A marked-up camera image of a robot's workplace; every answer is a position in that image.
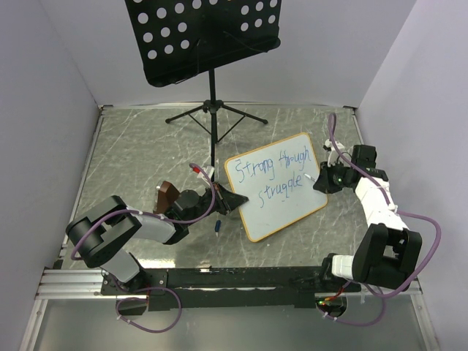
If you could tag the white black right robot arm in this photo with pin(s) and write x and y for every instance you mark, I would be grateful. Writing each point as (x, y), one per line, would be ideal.
(389, 251)

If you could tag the brown wooden eraser block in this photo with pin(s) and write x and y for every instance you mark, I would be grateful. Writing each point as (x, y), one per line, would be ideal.
(165, 198)

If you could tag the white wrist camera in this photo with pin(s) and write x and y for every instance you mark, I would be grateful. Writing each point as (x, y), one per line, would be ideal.
(204, 174)
(333, 154)

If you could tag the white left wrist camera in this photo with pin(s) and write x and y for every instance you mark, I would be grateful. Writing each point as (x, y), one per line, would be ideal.
(204, 174)

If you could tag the white whiteboard marker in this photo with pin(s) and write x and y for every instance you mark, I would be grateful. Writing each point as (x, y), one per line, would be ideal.
(310, 177)

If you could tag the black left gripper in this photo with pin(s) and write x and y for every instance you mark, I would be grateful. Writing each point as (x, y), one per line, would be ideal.
(229, 201)

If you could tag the yellow framed whiteboard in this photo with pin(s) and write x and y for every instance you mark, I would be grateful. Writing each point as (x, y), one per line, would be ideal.
(272, 177)

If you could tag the blue marker cap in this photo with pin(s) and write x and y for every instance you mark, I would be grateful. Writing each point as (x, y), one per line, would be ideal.
(217, 227)

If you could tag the black music stand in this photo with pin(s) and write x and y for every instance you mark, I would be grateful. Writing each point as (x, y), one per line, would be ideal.
(178, 40)

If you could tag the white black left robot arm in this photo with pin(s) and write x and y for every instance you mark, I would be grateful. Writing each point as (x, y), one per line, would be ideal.
(100, 234)

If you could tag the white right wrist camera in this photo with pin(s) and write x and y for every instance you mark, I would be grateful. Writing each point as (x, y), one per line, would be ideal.
(333, 154)

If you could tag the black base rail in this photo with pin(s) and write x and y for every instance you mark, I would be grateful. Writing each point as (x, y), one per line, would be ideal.
(229, 287)

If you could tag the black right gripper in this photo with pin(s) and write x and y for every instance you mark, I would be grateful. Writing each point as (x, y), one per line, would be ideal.
(323, 183)

